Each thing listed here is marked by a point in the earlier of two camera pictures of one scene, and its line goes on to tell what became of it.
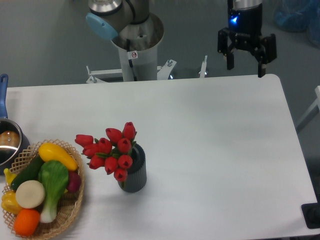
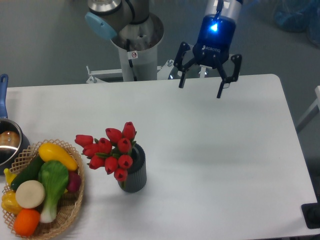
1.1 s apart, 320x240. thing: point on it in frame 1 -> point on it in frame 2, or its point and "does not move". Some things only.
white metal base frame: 163,71 does not move
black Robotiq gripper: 245,27 -> 216,37
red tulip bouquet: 112,152 does not move
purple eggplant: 74,181 does not move
